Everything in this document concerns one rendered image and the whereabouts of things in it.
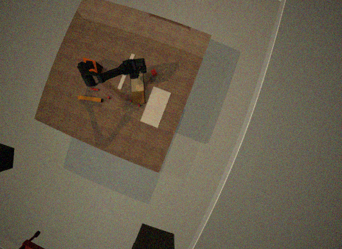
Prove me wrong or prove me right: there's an orange flat bar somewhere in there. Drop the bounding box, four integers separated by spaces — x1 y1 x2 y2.
78 95 104 102

